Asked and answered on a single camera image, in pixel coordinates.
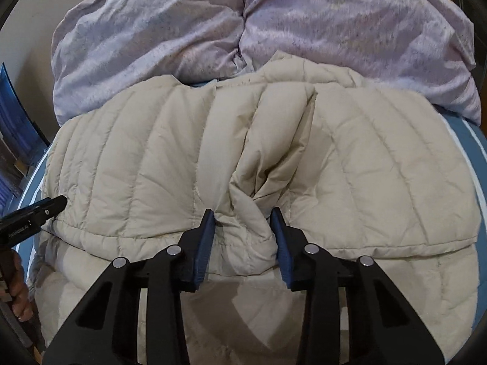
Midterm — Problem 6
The person's left hand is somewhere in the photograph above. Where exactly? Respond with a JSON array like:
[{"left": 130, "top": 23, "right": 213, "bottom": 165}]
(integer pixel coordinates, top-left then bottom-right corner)
[{"left": 8, "top": 253, "right": 36, "bottom": 322}]

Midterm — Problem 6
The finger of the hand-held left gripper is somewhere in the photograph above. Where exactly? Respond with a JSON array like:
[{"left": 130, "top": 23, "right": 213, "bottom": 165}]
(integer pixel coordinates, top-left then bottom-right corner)
[{"left": 23, "top": 195, "right": 67, "bottom": 231}]

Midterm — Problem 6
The lilac duvet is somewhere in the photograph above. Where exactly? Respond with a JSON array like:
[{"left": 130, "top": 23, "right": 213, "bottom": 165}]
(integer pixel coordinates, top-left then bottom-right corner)
[{"left": 51, "top": 0, "right": 482, "bottom": 126}]

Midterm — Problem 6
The blue printed board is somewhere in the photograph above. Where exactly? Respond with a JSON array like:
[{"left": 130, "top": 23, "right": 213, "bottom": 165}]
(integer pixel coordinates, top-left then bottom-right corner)
[{"left": 0, "top": 63, "right": 52, "bottom": 198}]

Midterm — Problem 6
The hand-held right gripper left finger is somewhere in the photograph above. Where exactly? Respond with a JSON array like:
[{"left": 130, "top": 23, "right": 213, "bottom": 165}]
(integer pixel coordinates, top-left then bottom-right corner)
[{"left": 42, "top": 208, "right": 216, "bottom": 365}]

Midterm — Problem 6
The beige puffer jacket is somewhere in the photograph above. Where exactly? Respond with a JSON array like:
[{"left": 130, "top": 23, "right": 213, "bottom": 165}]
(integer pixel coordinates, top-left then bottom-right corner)
[{"left": 28, "top": 50, "right": 481, "bottom": 365}]

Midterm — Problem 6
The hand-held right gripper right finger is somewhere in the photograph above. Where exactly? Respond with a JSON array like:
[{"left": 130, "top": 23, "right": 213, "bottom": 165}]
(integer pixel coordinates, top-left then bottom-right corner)
[{"left": 270, "top": 207, "right": 444, "bottom": 365}]

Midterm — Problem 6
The blue white-striped bedsheet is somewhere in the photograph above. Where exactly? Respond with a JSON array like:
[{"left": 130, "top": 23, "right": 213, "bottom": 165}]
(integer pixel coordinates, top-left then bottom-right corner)
[{"left": 17, "top": 78, "right": 487, "bottom": 350}]

